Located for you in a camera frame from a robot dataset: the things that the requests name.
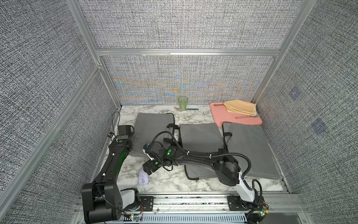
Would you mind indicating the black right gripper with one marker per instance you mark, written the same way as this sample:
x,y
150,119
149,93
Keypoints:
x,y
151,168

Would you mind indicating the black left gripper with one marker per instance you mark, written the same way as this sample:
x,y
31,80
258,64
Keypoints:
x,y
133,137

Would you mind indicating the grey laptop bag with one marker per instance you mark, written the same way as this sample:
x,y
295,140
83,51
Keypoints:
x,y
147,126
250,140
201,138

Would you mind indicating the lilac computer mouse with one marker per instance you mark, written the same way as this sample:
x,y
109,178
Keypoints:
x,y
143,177

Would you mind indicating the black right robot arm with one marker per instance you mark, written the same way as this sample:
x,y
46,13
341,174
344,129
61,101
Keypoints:
x,y
230,168

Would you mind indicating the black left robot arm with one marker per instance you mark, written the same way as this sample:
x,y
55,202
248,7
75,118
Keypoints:
x,y
102,200

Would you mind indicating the green plastic cup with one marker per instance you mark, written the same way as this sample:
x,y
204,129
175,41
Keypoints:
x,y
182,102

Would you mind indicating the pink tray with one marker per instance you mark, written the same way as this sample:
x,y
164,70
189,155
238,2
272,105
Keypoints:
x,y
220,115

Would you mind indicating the tan folded cloth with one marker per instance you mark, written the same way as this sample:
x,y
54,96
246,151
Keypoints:
x,y
241,107

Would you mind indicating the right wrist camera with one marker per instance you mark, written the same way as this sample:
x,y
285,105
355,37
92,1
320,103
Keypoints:
x,y
147,148

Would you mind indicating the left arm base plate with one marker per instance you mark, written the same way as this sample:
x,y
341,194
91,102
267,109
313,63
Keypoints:
x,y
143,203

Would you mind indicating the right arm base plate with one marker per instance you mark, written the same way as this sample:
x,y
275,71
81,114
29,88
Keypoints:
x,y
235,203

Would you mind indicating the aluminium front rail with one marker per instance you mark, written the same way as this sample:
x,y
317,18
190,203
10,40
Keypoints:
x,y
212,208

